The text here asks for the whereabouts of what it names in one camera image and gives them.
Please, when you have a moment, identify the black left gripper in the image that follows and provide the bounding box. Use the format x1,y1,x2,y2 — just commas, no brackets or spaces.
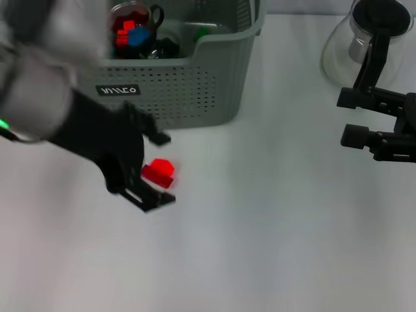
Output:
47,87,177,215

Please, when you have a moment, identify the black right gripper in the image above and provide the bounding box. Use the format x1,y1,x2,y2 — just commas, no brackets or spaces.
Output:
336,85,416,163

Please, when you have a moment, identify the dark red long brick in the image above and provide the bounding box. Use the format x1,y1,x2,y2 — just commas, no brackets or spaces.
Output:
140,164,175,189

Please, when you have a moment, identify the glass teacup with black base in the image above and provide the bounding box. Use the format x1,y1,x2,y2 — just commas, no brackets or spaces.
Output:
148,29,181,60
109,1,165,60

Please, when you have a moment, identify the blue square building brick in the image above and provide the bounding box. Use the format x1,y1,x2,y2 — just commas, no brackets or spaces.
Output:
127,26,150,47

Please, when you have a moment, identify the green building brick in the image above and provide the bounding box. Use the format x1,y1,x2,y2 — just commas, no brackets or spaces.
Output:
194,27,211,43

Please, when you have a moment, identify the grey perforated storage bin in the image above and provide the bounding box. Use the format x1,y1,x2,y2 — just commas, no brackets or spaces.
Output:
90,0,268,131

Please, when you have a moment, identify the glass teapot with black handle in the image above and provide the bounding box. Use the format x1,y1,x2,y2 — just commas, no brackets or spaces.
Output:
321,0,413,95

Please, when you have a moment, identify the left arm grey cable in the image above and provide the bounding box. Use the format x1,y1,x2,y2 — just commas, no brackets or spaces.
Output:
0,125,43,144

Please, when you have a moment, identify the left wrist camera housing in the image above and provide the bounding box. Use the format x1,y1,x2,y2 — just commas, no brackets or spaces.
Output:
0,0,112,66

